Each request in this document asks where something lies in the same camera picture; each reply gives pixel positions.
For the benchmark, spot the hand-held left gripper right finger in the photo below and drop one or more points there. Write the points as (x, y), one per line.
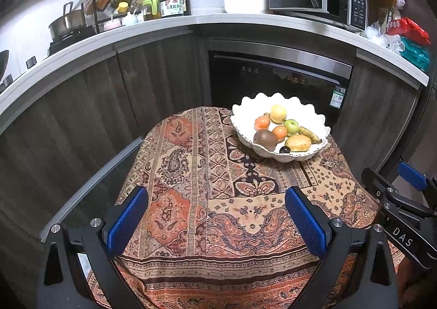
(305, 223)

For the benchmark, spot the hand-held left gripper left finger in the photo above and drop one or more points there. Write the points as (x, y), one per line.
(128, 218)

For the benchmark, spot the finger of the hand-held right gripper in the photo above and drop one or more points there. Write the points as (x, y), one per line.
(413, 174)
(375, 181)

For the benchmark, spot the small dark plum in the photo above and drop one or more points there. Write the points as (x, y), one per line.
(284, 149)

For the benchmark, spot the spotted yellow banana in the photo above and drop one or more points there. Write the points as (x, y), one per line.
(309, 135)

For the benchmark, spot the yellow potato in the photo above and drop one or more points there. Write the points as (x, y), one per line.
(297, 143)

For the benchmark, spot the brown kiwi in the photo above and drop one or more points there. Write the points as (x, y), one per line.
(266, 138)

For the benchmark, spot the orange tangerine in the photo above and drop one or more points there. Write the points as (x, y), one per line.
(262, 122)
(280, 132)

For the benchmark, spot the green apple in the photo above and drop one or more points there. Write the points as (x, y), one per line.
(291, 126)

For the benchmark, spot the round yellow pear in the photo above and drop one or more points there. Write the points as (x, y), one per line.
(278, 113)

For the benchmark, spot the white scalloped bowl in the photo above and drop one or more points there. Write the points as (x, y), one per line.
(245, 118)

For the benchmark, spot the person's right hand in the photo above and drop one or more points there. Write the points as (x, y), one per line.
(409, 281)

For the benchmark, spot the dark wood cabinet door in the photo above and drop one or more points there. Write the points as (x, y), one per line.
(164, 77)
(61, 124)
(375, 114)

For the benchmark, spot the patterned paisley tablecloth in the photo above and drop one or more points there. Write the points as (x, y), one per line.
(191, 176)

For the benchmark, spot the green white energy sticker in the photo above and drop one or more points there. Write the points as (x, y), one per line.
(338, 96)

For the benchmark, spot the teal snack packet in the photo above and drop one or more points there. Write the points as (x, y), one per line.
(414, 53)

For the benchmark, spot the red snack packet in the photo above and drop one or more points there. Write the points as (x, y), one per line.
(409, 29)

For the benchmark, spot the white plastic bag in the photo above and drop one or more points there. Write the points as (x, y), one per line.
(377, 32)

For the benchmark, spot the black built-in dishwasher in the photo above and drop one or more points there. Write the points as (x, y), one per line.
(259, 83)

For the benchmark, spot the dark upright packet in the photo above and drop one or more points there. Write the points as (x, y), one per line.
(391, 17)

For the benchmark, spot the black gas stove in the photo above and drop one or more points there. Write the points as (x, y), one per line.
(71, 41)

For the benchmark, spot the pink condiment jar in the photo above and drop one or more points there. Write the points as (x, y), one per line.
(112, 24)

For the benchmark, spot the black wok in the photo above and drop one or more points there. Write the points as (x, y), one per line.
(3, 66)

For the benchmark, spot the white condiment jar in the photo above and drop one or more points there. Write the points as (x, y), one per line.
(129, 19)

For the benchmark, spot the stainless steel pot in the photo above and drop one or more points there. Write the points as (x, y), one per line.
(66, 25)

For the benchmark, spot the yellow cap bottle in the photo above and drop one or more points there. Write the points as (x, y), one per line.
(123, 8)

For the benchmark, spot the grey kitchen countertop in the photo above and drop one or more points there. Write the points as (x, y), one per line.
(239, 20)

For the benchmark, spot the green oil jug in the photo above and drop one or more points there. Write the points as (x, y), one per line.
(151, 7)

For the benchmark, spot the white ladle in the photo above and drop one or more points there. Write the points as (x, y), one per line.
(80, 0)

